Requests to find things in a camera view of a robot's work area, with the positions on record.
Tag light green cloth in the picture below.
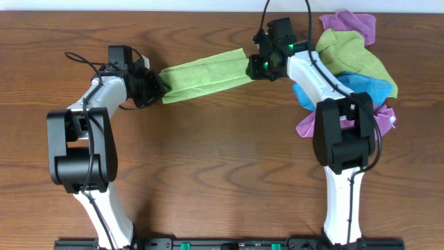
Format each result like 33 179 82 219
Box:
160 49 252 104

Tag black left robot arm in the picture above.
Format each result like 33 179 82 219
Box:
46 45 171 249

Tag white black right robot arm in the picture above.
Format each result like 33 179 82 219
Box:
246 17 377 249

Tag olive green cloth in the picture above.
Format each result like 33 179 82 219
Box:
316 28 398 98

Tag purple cloth far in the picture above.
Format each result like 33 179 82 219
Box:
319 10 377 46

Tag purple cloth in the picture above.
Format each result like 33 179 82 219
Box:
319 10 377 46
296 104 397 138

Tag blue cloth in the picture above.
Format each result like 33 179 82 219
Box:
293 72 393 111

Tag purple cloth near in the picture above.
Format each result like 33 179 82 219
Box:
296 104 397 138

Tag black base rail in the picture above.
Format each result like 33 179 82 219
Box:
53 237 406 250

